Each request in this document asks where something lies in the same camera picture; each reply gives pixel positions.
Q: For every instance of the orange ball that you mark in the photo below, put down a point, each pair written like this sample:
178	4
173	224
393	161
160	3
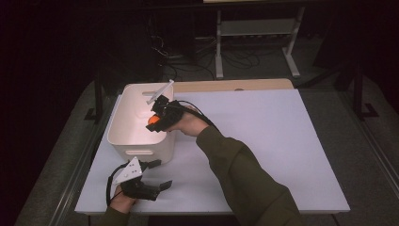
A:
153	119

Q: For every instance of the person's left hand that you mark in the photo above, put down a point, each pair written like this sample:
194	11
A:
120	202

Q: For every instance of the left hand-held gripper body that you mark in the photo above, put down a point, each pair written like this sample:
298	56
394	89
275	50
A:
138	190

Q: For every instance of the wooden table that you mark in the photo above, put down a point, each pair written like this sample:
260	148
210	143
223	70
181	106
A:
226	84

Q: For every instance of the white table board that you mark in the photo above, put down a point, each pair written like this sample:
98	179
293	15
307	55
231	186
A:
282	141

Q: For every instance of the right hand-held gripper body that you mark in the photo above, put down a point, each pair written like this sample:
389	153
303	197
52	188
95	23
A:
169	114

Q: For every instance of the person's right hand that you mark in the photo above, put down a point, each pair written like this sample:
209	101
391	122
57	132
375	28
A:
189	124

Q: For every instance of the white plastic bin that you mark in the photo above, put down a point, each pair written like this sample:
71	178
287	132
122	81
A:
133	125

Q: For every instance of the white metal desk frame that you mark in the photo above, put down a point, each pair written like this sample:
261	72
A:
257	27

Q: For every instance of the black metal stand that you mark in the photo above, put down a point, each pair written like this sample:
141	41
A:
98	100
358	94

